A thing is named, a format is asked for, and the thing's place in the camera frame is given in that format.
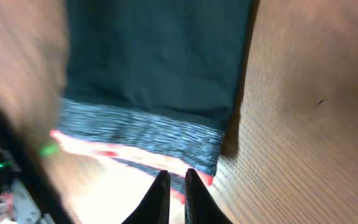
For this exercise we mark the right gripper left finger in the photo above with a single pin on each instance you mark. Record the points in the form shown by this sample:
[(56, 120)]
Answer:
[(154, 208)]

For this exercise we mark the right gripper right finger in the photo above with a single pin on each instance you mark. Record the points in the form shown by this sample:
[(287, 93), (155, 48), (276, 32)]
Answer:
[(200, 208)]

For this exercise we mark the black leggings with red waistband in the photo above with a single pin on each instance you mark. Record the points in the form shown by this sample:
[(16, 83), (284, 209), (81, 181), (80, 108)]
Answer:
[(152, 83)]

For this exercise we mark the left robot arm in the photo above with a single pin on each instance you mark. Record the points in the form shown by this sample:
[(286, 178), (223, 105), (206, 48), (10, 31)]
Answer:
[(26, 195)]

